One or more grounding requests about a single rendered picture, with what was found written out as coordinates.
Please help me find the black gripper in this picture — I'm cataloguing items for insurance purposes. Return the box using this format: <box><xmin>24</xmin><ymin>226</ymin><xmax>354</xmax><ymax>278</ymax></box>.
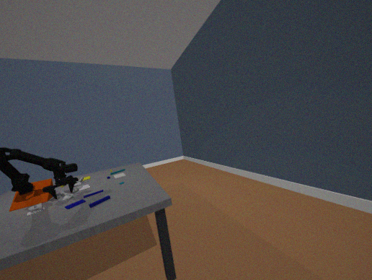
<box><xmin>43</xmin><ymin>173</ymin><xmax>78</xmax><ymax>199</ymax></box>

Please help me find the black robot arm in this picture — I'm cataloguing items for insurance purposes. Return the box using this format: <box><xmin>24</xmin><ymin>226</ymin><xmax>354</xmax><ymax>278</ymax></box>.
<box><xmin>0</xmin><ymin>148</ymin><xmax>78</xmax><ymax>195</ymax></box>

